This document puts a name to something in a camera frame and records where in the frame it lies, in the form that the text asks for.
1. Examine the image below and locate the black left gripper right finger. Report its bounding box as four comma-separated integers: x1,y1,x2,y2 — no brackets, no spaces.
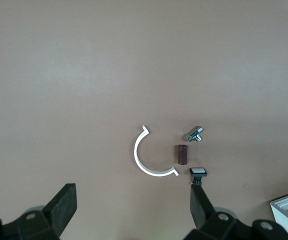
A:
183,183,256,240

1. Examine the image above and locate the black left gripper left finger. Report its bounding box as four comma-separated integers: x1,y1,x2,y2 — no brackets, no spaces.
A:
2,183,78,240

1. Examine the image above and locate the square white push button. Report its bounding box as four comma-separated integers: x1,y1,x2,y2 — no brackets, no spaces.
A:
188,167,209,186

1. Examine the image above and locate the white drawer cabinet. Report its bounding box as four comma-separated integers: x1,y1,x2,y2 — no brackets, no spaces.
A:
269,189,288,240

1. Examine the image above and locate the dark brown cylindrical part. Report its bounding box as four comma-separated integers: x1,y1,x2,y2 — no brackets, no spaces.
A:
175,144,190,166

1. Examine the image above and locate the silver metal T fitting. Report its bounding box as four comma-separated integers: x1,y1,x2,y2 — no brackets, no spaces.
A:
183,126,205,144

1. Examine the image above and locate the white half-ring pipe clamp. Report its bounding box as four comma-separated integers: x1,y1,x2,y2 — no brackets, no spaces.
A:
133,124,180,177

